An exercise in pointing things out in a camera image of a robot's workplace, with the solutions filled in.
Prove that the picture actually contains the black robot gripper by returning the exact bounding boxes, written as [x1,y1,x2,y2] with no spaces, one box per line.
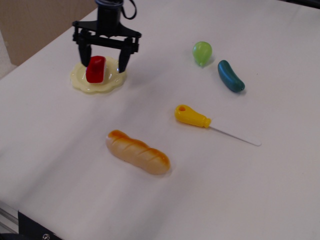
[72,2,142,73]

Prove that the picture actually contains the red and white toy sushi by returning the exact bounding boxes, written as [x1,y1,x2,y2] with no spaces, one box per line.
[85,55,106,84]

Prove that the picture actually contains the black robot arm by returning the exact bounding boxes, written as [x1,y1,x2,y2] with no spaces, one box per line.
[72,0,142,73]

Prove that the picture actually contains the pale yellow scalloped toy plate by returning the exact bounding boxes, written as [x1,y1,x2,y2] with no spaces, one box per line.
[70,55,127,94]

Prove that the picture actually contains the light green toy pear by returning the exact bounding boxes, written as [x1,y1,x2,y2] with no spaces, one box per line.
[192,41,213,67]

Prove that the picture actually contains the toy bread loaf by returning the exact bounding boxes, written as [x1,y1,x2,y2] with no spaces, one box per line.
[106,130,171,175]

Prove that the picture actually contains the teal toy cucumber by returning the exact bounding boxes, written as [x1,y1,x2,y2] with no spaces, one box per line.
[217,60,246,93]

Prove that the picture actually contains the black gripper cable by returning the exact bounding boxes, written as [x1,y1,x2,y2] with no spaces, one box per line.
[120,0,138,20]

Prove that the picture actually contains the yellow handled white toy knife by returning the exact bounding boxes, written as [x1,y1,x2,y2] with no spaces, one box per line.
[174,104,262,147]

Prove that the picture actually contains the aluminium table frame rail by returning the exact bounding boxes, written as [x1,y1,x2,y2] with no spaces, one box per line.
[0,201,19,234]

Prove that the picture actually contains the black table corner bracket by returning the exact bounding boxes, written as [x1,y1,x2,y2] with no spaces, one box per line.
[18,211,62,240]

